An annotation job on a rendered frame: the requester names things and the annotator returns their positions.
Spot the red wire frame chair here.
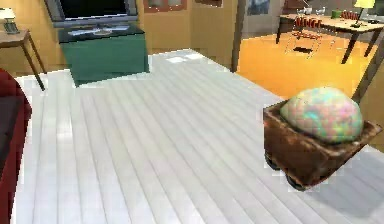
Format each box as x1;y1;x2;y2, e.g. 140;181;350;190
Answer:
284;16;324;60

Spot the white table lamp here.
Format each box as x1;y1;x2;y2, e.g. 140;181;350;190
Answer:
0;7;21;35

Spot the brown wooden wheeled box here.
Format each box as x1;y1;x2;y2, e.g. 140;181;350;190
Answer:
262;100;384;192

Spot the grey television set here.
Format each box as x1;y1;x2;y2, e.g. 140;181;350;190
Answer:
44;0;139;29

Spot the brown wooden side table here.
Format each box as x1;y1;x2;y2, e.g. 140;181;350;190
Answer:
0;29;48;92

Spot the framed wall picture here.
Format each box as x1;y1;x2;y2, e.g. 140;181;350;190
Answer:
246;0;271;16

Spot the dark red sofa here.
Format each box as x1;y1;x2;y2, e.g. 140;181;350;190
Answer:
0;68;33;224

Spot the green television cabinet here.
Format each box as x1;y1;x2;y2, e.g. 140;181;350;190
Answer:
57;24;150;88

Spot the yellow shade table lamp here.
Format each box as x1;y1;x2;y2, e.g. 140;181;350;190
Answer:
350;0;376;29

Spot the multicoloured pastel ball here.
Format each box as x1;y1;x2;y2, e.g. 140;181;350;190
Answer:
279;86;364;145

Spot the brown wooden dining table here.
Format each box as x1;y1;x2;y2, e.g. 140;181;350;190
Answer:
275;13;384;65

